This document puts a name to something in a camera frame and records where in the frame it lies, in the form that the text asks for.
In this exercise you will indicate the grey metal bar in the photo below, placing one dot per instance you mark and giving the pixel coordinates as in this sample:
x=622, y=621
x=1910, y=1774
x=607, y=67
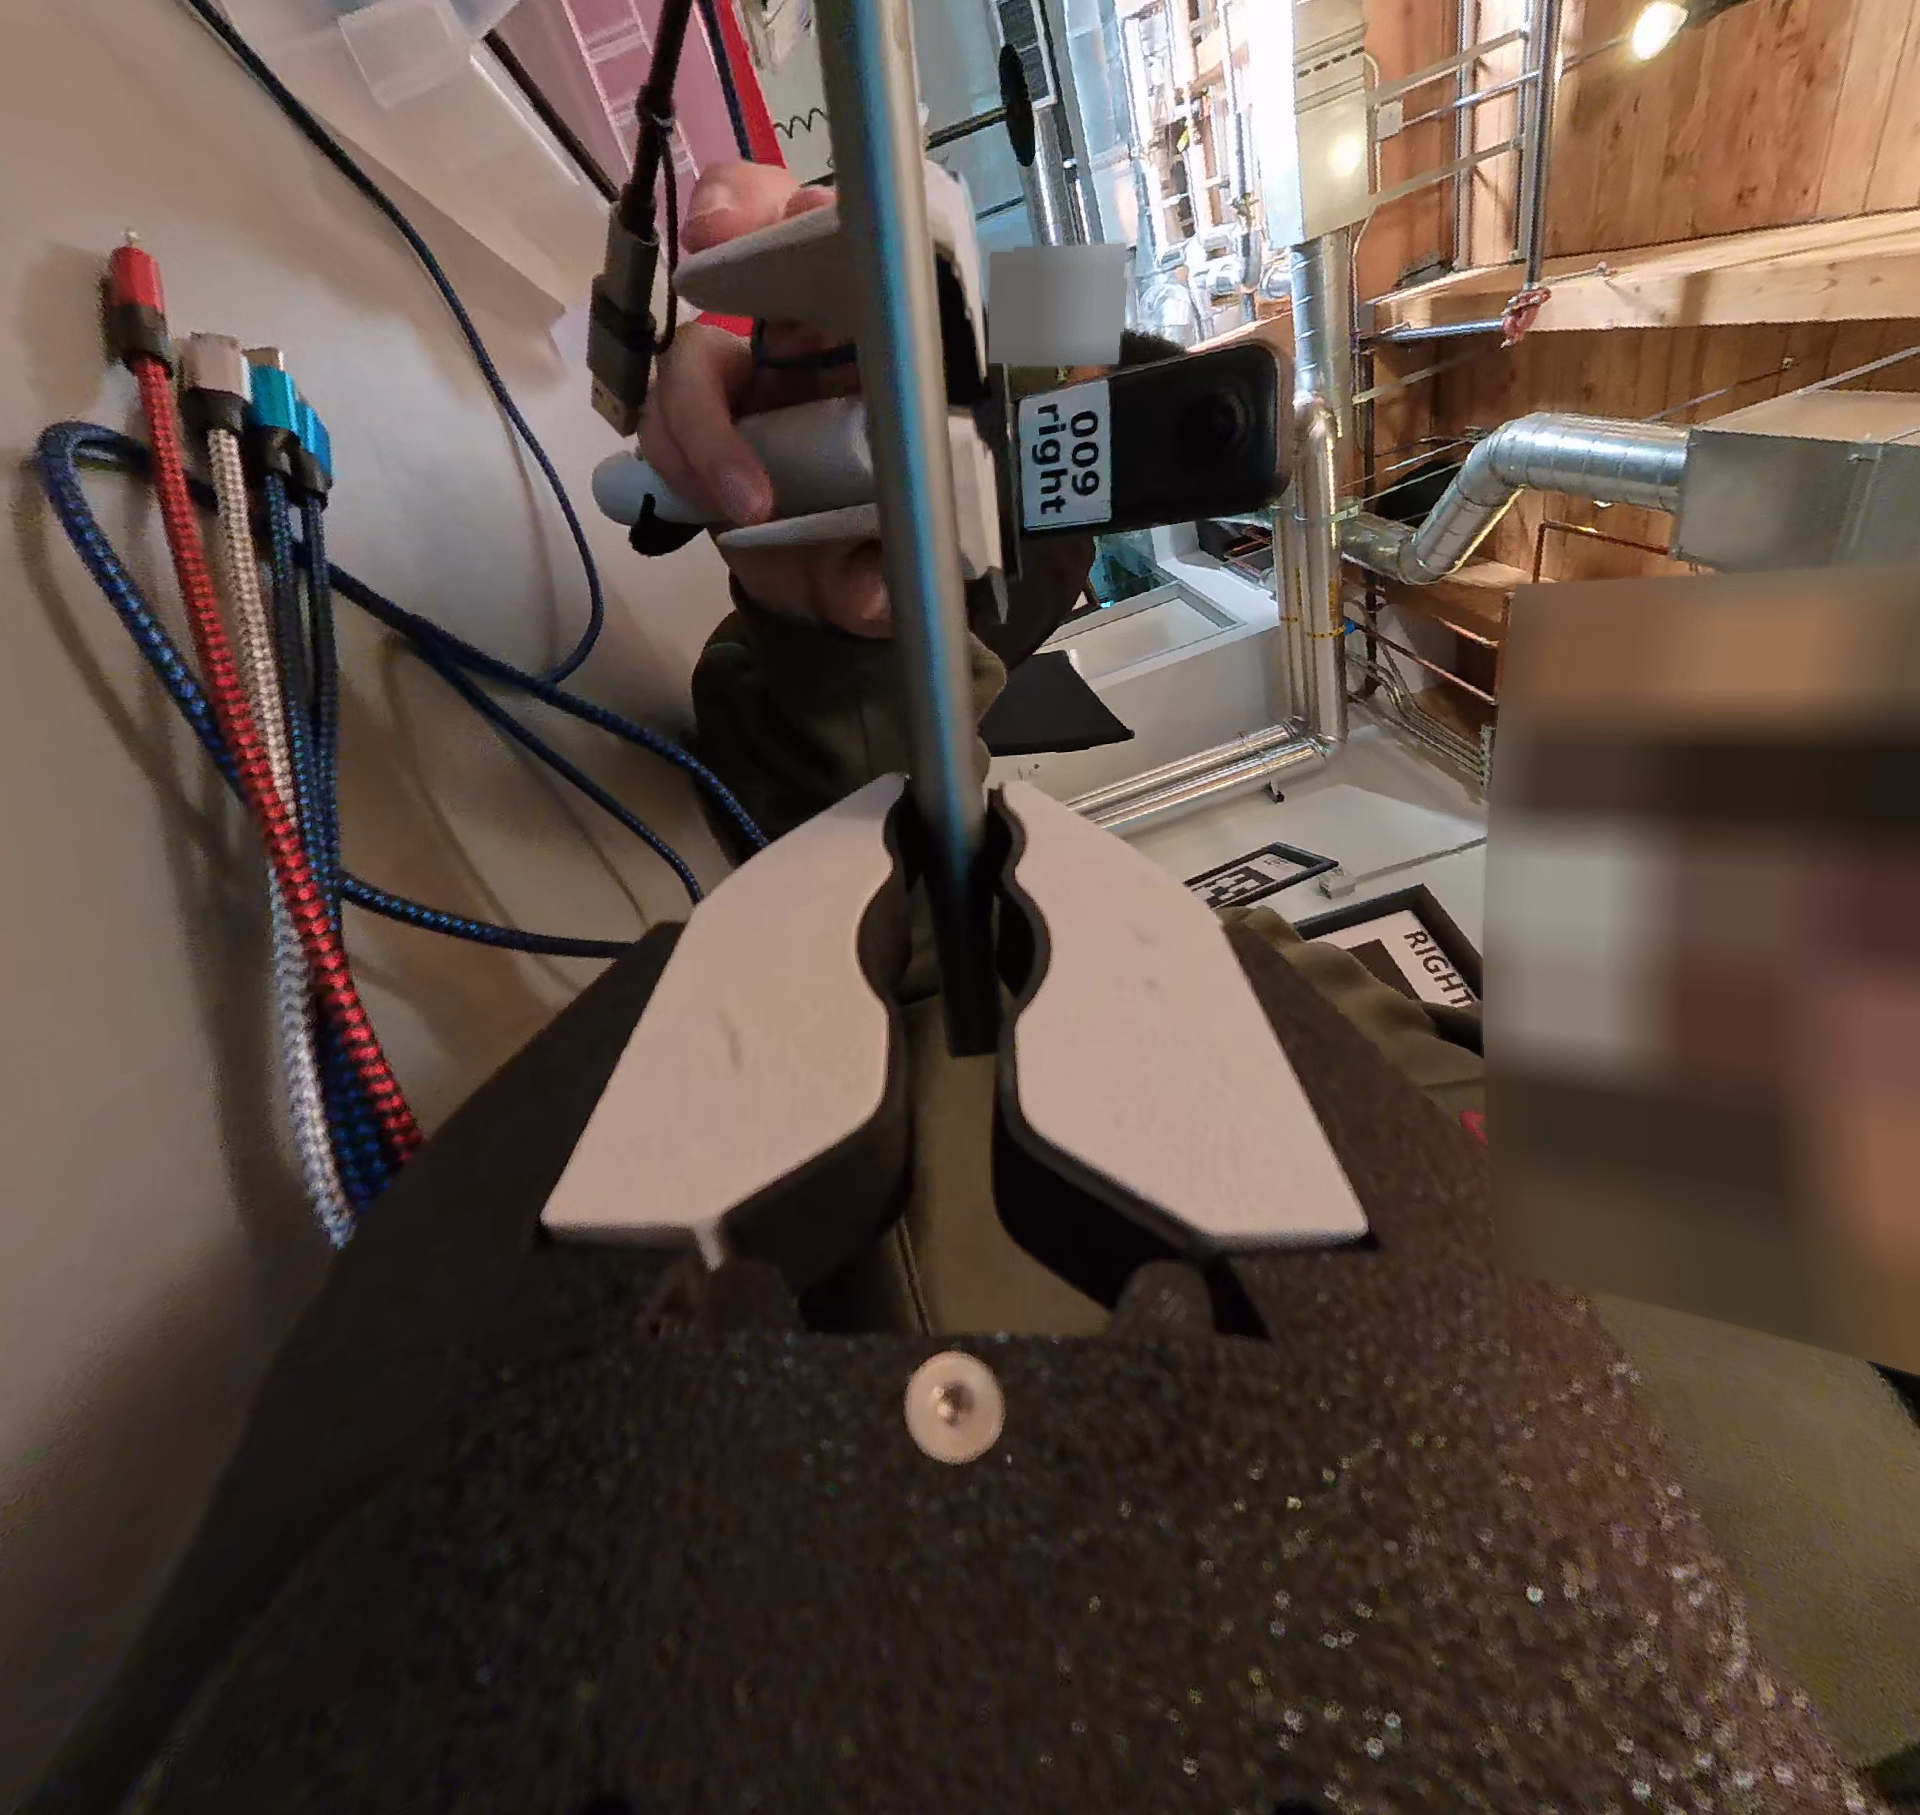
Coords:
x=885, y=346

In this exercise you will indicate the round silver ventilation duct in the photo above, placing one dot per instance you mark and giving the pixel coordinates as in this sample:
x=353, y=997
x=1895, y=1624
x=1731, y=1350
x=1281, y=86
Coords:
x=1499, y=479

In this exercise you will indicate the black sheet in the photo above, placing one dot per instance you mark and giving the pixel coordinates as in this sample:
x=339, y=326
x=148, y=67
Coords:
x=1048, y=703

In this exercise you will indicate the marker tag sign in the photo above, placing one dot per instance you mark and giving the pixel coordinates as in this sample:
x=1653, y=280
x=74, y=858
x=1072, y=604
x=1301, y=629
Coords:
x=1260, y=871

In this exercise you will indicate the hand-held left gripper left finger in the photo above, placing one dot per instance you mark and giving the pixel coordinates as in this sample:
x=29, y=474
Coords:
x=752, y=1036

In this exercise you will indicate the ceiling lamp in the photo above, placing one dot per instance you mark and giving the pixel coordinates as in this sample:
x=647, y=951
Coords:
x=1657, y=26

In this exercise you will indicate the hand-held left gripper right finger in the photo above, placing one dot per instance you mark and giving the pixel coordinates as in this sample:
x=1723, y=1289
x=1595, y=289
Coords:
x=1170, y=1049

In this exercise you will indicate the black framed sign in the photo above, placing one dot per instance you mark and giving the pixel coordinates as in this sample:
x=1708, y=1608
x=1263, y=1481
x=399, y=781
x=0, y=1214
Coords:
x=1395, y=951

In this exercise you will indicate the silver vertical pipe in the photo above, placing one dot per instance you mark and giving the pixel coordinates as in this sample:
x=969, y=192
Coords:
x=1316, y=496

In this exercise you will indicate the person's right hand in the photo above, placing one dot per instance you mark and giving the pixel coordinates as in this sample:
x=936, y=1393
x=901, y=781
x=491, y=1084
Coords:
x=692, y=407

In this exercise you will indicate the rectangular metal duct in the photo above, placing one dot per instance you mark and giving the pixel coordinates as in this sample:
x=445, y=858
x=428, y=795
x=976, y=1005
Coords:
x=1800, y=479

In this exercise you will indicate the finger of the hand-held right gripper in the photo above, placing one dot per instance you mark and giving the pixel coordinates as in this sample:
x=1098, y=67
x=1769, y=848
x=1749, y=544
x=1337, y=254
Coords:
x=979, y=509
x=958, y=233

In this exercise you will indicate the person's right forearm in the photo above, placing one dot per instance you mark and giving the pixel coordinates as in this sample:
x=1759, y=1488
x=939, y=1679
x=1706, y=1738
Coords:
x=809, y=720

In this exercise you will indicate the person's olive jacket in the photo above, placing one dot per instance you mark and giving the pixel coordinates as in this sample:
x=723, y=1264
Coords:
x=1320, y=1005

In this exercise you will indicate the metal railing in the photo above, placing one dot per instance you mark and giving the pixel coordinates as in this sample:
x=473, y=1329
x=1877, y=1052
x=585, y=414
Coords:
x=1538, y=89

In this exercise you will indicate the white desk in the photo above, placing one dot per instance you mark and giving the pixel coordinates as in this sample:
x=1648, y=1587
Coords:
x=90, y=947

